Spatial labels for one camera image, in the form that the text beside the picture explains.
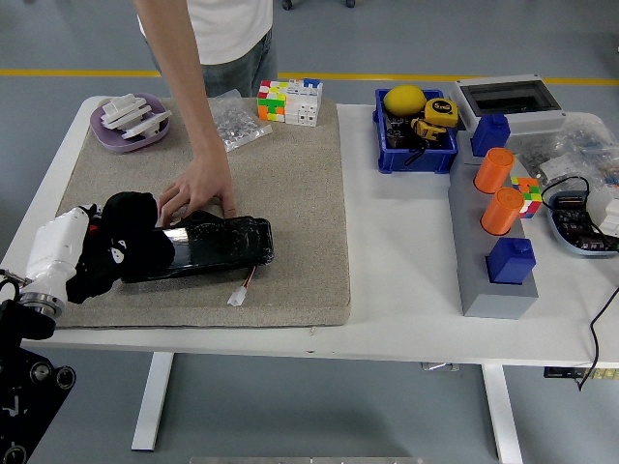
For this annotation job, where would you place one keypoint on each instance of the grey-brown mat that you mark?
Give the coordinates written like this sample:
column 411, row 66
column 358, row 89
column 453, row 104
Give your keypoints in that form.
column 290, row 193

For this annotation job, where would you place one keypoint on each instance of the grey electrical enclosure box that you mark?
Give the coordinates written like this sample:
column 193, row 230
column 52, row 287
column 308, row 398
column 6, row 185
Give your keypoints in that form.
column 537, row 123

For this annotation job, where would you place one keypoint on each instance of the yellow tape measure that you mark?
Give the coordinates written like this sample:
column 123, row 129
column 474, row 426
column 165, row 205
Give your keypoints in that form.
column 440, row 110

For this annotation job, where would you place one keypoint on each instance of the person's right hand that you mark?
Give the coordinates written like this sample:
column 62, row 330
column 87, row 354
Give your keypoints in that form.
column 203, row 186

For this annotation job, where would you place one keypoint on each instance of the black circuit module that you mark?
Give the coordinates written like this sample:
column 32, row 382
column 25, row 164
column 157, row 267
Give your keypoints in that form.
column 396, row 137

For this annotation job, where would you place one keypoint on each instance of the clear bag of screws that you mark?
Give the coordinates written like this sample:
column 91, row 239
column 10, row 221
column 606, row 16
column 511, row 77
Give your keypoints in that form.
column 242, row 128

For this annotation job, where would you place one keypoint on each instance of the orange cylinder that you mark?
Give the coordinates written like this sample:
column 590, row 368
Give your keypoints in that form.
column 500, row 215
column 492, row 171

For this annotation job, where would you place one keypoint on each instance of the blue block with knob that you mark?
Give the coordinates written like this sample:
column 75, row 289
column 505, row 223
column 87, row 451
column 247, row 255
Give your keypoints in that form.
column 510, row 263
column 489, row 135

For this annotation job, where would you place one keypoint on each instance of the clear bag of parts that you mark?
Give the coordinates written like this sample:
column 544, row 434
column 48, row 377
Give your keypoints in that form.
column 570, row 145

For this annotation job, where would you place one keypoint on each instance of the white table leg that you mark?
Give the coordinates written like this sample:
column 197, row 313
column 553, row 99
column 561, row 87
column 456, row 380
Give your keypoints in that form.
column 500, row 415
column 152, row 401

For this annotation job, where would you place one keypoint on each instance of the white and blue block cube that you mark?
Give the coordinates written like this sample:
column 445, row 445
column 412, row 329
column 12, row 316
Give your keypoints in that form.
column 302, row 104

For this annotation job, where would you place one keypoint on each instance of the black table control box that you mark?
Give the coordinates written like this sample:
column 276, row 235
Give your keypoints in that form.
column 561, row 372

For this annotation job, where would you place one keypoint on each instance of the white plastic component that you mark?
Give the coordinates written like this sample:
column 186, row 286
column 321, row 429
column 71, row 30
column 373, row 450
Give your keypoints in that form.
column 604, row 205

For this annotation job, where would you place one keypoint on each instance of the grey block holder base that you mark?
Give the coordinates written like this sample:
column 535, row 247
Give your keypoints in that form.
column 498, row 302

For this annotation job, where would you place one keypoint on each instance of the purple tray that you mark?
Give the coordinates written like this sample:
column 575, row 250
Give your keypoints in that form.
column 109, row 140

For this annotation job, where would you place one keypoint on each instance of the person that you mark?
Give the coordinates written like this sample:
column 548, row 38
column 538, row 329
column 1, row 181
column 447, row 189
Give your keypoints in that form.
column 232, row 29

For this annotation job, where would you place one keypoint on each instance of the small colourful puzzle cube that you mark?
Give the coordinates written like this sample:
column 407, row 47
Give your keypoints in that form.
column 529, row 198

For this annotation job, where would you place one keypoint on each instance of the yellow lemon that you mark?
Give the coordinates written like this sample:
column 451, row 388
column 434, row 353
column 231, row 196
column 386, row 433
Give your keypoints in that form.
column 403, row 99

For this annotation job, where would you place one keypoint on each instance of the black rag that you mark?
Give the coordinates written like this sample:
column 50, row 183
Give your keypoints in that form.
column 135, row 208

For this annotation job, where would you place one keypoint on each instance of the grey-blue tray with electronics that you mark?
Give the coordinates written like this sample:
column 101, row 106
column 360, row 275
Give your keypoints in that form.
column 575, row 227

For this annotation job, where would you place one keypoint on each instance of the person's right forearm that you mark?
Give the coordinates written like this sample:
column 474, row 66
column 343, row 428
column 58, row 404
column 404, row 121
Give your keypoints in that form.
column 193, row 106

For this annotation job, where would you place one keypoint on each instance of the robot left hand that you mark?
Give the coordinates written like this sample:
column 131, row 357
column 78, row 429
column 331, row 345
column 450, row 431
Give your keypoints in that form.
column 53, row 246

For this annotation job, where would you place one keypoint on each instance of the white plastic bracket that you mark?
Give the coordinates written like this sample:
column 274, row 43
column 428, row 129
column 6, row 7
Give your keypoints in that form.
column 145, row 124
column 123, row 108

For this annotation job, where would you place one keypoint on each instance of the yellow and black tool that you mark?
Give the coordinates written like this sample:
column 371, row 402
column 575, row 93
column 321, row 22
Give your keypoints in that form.
column 425, row 129

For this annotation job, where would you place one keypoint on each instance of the metal bracket under table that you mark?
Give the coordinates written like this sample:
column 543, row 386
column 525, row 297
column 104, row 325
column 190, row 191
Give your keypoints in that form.
column 440, row 366

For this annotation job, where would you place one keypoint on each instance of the blue plastic bin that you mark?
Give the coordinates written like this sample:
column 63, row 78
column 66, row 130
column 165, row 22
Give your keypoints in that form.
column 421, row 162

